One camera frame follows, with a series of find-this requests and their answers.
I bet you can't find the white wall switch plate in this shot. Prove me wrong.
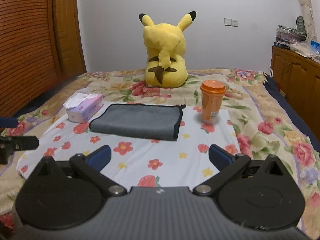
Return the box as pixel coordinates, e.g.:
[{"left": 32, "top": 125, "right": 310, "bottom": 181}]
[{"left": 224, "top": 18, "right": 239, "bottom": 27}]

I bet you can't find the orange lidded cup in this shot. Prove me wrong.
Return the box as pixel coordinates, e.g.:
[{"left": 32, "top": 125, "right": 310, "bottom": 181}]
[{"left": 200, "top": 80, "right": 226, "bottom": 124}]

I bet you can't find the cream lace curtain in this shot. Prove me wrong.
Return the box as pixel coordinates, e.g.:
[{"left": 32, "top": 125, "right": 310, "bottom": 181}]
[{"left": 299, "top": 0, "right": 317, "bottom": 42}]

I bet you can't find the purple tissue box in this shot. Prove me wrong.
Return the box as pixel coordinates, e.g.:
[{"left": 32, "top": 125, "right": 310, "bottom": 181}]
[{"left": 63, "top": 92, "right": 104, "bottom": 124}]

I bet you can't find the white floral cloth mat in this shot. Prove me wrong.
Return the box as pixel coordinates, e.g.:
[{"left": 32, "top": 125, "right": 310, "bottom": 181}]
[{"left": 16, "top": 106, "right": 240, "bottom": 189}]

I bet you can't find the wooden sideboard cabinet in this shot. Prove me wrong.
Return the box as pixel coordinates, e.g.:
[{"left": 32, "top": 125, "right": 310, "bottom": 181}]
[{"left": 271, "top": 46, "right": 319, "bottom": 139}]

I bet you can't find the blue picture box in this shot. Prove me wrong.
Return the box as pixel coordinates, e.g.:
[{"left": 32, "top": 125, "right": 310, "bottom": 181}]
[{"left": 310, "top": 40, "right": 320, "bottom": 54}]

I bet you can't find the yellow Pikachu plush toy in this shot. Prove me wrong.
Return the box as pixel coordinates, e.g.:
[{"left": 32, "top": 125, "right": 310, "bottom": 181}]
[{"left": 139, "top": 11, "right": 197, "bottom": 88}]

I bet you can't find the stack of folded fabrics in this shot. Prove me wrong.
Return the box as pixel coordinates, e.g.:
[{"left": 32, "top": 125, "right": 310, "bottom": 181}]
[{"left": 276, "top": 25, "right": 306, "bottom": 44}]

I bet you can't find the wooden slatted wardrobe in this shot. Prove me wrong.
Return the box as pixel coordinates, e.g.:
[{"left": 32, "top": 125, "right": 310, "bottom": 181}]
[{"left": 1, "top": 0, "right": 86, "bottom": 117}]

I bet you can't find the floral bed quilt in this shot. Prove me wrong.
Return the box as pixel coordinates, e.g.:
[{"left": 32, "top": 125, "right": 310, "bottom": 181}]
[{"left": 1, "top": 69, "right": 319, "bottom": 239}]

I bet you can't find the purple and grey towel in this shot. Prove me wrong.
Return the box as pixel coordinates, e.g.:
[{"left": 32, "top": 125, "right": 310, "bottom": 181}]
[{"left": 89, "top": 103, "right": 185, "bottom": 141}]

